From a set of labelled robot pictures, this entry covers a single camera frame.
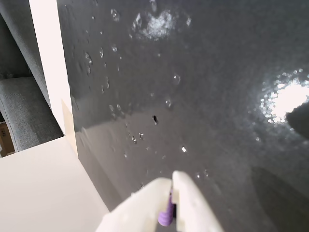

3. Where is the purple ribbed pen grip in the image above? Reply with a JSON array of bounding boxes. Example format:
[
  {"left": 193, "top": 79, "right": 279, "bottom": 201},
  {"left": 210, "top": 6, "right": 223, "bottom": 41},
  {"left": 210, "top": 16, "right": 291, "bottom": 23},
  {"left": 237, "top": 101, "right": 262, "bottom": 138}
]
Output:
[{"left": 157, "top": 189, "right": 176, "bottom": 227}]

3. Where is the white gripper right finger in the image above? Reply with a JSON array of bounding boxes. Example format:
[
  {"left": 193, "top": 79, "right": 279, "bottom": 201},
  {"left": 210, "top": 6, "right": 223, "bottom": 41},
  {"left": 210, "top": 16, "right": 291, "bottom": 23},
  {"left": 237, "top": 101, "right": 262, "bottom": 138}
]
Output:
[{"left": 171, "top": 170, "right": 224, "bottom": 232}]

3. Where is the brown cardboard box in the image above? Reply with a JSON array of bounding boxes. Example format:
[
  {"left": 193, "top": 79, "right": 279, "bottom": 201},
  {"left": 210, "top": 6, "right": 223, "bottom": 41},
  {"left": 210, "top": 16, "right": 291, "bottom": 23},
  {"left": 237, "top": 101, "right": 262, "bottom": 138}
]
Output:
[{"left": 0, "top": 120, "right": 16, "bottom": 158}]

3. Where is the grey fabric sofa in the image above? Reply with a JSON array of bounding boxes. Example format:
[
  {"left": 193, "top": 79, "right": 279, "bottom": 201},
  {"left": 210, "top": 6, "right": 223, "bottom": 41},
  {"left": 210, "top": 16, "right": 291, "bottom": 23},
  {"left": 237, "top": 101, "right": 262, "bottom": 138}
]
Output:
[{"left": 0, "top": 0, "right": 65, "bottom": 153}]

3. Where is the dark grey table mat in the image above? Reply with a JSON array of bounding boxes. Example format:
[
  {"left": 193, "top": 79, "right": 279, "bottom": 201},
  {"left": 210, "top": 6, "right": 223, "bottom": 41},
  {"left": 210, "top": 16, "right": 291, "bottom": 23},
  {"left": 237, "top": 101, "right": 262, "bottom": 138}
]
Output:
[{"left": 56, "top": 0, "right": 309, "bottom": 232}]

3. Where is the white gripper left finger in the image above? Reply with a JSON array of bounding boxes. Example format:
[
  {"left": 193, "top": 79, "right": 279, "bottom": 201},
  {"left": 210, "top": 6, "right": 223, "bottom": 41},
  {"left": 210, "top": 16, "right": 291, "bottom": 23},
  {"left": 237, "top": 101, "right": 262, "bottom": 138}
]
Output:
[{"left": 95, "top": 177, "right": 172, "bottom": 232}]

